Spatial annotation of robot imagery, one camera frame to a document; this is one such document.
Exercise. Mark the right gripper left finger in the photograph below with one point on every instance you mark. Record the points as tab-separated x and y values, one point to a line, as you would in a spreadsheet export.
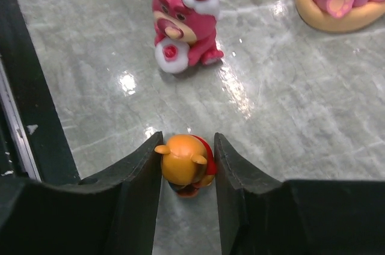
111	212

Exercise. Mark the pink bear cake toy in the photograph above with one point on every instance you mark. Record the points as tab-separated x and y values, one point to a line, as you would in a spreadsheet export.
185	33

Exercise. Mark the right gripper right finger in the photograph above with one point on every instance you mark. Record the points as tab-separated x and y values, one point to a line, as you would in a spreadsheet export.
261	215

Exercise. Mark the small orange bear toy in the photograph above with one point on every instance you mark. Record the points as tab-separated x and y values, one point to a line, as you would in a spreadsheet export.
187	164

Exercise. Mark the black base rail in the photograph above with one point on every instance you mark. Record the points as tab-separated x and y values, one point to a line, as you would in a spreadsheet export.
33	120

